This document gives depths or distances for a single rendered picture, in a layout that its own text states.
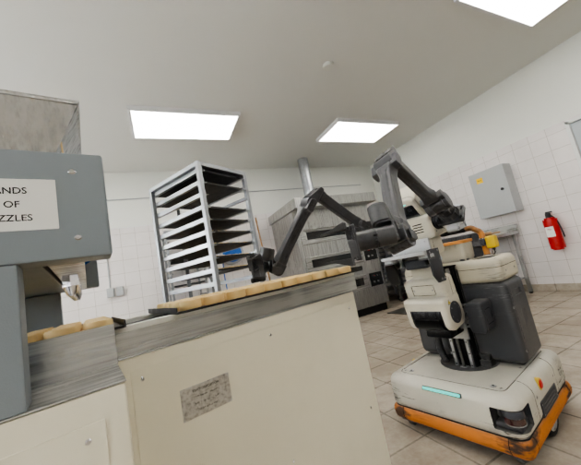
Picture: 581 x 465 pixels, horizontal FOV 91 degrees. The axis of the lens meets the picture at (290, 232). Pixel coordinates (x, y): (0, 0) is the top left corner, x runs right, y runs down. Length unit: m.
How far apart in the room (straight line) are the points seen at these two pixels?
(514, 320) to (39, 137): 1.85
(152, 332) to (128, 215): 4.47
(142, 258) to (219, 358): 4.30
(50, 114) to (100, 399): 0.48
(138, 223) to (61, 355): 4.49
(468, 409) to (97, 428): 1.46
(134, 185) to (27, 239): 4.77
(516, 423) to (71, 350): 1.52
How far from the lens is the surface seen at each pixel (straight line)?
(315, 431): 0.93
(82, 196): 0.53
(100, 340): 0.65
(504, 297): 1.77
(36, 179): 0.53
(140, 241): 5.02
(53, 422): 0.52
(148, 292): 4.94
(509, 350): 1.85
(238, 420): 0.80
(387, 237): 0.81
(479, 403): 1.63
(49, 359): 0.65
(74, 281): 0.69
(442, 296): 1.60
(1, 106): 0.69
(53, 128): 0.68
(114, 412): 0.52
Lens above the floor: 0.94
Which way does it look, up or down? 8 degrees up
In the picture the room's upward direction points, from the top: 11 degrees counter-clockwise
